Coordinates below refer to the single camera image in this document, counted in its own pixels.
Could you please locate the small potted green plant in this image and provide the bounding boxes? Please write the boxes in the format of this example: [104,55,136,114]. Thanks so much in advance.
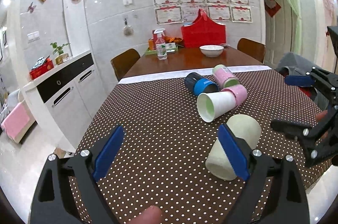
[50,42,69,65]

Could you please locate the brown wooden chair left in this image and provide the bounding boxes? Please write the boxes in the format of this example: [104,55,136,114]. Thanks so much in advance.
[110,48,140,82]

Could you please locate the pink towel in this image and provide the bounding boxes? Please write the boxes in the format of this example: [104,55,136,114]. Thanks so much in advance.
[1,102,30,140]

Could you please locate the green tray with items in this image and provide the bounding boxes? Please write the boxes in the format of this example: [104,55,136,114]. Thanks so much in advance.
[144,43,178,55]

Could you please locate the red diamond door decoration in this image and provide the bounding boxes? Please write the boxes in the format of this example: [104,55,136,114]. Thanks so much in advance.
[265,0,281,17]

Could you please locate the hanging round brush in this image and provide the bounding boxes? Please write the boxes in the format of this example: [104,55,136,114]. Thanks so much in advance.
[123,18,134,36]

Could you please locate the brown wooden chair far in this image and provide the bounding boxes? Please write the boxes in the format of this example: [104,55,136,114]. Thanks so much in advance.
[237,38,265,63]

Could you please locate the brown wooden chair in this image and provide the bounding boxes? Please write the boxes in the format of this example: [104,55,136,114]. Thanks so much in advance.
[110,48,140,82]
[237,38,265,63]

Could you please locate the grey jacket on chair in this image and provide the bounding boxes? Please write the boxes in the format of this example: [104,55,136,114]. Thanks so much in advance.
[275,52,329,110]

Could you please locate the light green paper cup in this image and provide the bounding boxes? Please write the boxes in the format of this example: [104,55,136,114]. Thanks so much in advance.
[206,114,262,181]

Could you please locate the brown polka dot tablecloth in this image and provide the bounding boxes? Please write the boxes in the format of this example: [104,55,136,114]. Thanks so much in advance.
[79,70,331,223]

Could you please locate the red box on sideboard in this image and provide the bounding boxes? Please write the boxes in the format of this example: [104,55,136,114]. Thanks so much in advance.
[29,56,54,80]

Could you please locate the red gift bag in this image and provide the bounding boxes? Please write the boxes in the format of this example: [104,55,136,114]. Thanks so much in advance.
[181,9,226,48]

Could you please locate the person's left thumb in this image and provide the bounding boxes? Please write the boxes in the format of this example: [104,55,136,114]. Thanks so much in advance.
[128,206,163,224]

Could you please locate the pink green canister cup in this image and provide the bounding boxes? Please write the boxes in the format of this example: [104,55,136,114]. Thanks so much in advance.
[213,64,240,89]

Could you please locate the white paper cup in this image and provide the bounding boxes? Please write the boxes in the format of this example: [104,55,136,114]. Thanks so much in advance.
[196,91,237,123]

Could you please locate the pink sleeved paper cup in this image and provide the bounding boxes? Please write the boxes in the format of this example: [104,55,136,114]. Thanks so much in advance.
[221,84,248,109]

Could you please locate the black blue cup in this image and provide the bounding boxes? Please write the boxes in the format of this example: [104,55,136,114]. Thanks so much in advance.
[184,72,219,96]

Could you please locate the person's right hand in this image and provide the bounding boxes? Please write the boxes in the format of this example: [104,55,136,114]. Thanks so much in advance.
[315,109,330,140]

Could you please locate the clear spray bottle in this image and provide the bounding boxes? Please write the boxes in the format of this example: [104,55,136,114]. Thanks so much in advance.
[154,28,167,60]

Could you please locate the white ceramic bowl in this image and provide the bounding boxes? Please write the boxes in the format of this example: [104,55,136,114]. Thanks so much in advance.
[199,45,224,57]

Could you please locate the white black sideboard cabinet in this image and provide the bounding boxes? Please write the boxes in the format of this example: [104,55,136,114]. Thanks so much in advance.
[22,51,106,152]

